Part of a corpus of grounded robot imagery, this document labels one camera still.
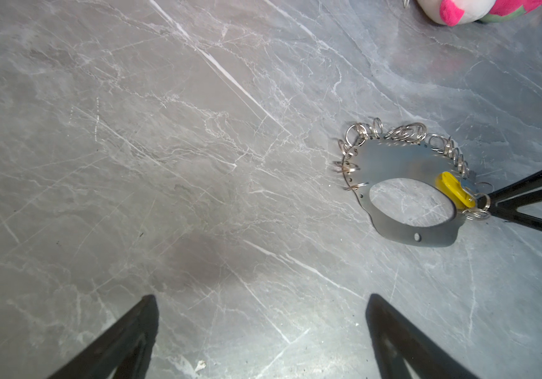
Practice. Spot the yellow key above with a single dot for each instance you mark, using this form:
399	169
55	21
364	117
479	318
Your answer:
450	186

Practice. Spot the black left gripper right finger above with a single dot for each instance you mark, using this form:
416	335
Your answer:
401	349

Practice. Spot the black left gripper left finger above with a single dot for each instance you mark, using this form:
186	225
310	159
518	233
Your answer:
122	351

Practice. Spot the white pink plush toy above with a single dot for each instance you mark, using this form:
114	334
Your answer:
459	12

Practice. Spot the metal key holder with rings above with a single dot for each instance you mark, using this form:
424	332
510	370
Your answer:
372	155

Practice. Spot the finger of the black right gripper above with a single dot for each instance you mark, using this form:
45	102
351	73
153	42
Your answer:
504	203

